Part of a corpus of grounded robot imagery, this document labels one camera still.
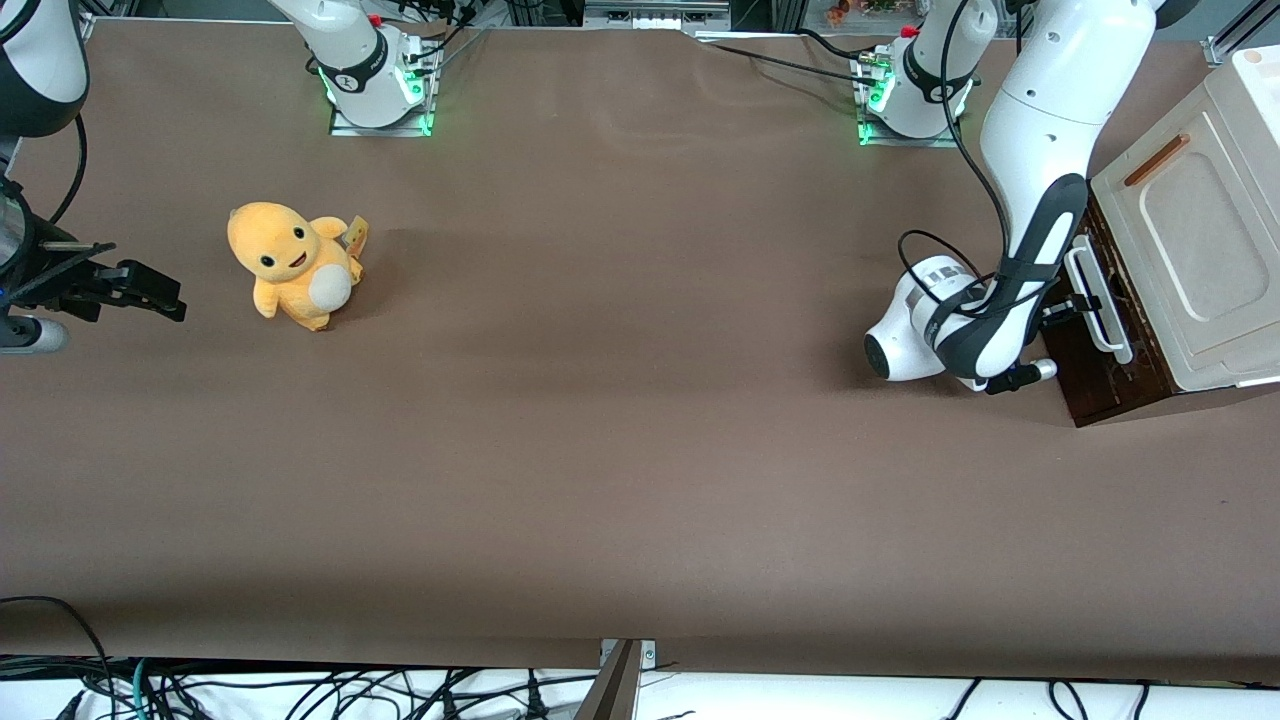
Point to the silver metal frame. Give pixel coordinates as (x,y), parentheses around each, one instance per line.
(655,14)

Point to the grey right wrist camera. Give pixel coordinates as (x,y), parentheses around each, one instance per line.
(30,336)

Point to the grey metal beam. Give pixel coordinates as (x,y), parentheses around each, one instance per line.
(610,695)

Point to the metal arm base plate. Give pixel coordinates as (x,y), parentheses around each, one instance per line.
(425,125)
(870,138)

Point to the aluminium profile bar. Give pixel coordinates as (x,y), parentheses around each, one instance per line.
(1240,30)

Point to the silver corner bracket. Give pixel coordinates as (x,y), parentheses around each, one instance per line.
(645,652)

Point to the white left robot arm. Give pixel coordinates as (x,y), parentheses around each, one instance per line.
(1050,100)

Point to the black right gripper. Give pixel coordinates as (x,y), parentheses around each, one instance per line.
(62,281)

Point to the brown wooden strip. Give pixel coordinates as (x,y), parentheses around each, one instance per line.
(1157,160)

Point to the white drawer cabinet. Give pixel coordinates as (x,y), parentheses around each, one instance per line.
(1200,230)

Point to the yellow plush toy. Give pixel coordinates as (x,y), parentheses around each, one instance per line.
(290,260)

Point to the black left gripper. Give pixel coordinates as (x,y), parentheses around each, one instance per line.
(1062,309)

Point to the brown table cover sheet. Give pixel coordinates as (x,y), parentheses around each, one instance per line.
(640,400)

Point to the dark wooden drawer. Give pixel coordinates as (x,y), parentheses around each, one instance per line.
(1090,385)

